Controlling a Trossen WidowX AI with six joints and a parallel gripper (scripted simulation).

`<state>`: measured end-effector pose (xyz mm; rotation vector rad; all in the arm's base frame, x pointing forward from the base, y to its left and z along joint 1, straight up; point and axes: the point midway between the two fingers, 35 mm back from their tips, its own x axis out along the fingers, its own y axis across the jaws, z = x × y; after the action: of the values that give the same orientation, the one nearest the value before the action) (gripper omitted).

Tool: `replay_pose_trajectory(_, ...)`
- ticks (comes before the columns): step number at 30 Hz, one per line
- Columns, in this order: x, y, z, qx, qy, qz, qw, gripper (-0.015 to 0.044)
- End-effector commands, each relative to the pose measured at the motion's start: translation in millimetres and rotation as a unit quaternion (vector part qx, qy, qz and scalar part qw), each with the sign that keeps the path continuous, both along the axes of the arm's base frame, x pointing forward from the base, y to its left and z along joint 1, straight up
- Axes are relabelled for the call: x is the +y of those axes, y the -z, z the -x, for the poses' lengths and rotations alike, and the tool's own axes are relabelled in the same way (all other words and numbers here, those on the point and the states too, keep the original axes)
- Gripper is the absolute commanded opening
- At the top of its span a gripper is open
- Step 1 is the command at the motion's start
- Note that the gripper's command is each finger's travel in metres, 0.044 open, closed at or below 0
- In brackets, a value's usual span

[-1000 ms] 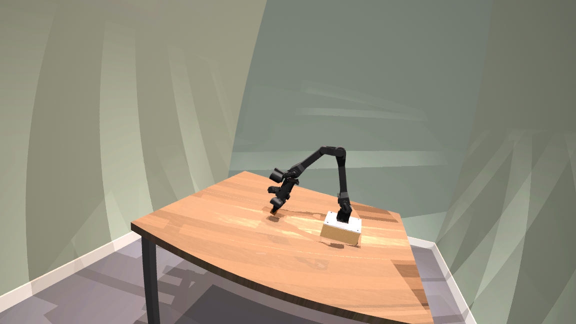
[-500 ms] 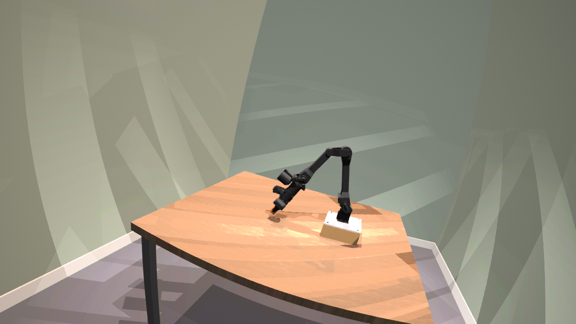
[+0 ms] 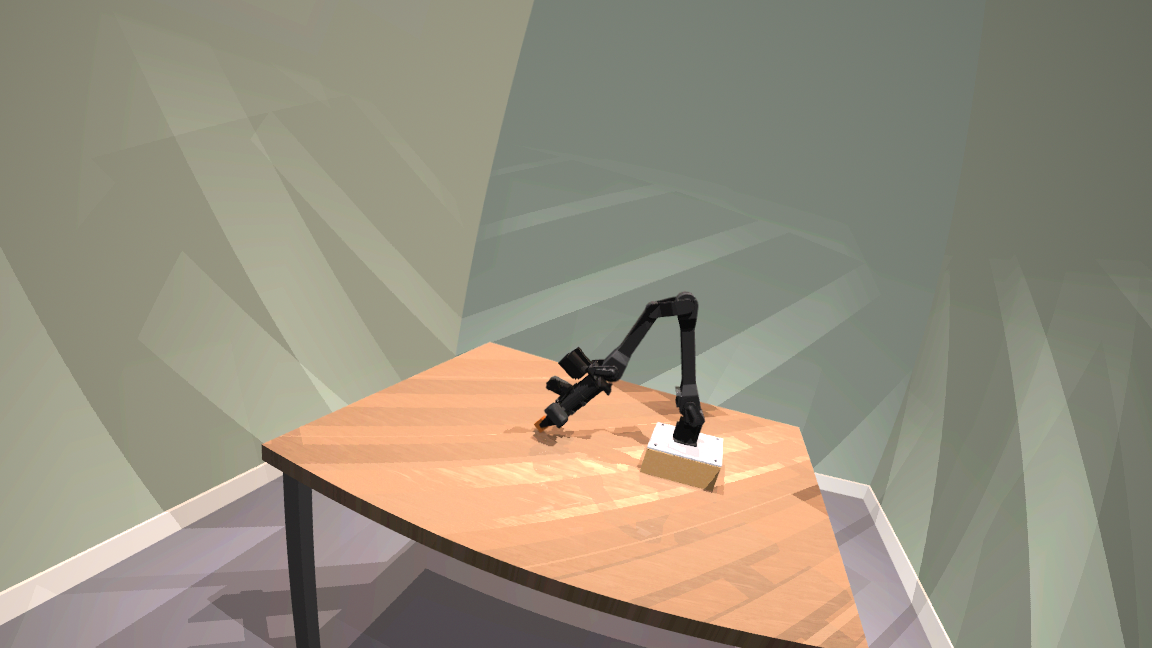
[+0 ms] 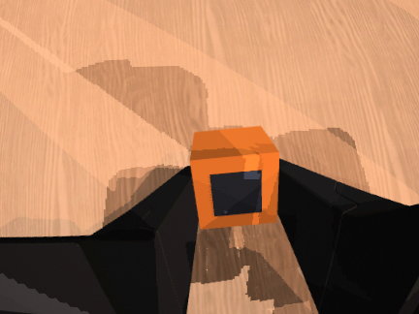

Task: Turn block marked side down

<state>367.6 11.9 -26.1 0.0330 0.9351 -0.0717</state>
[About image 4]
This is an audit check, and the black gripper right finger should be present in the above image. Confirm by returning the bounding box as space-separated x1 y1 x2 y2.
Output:
276 158 419 314

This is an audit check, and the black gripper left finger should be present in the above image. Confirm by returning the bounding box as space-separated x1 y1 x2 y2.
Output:
0 166 198 314

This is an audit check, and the orange block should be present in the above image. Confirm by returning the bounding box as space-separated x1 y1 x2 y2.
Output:
189 126 279 230

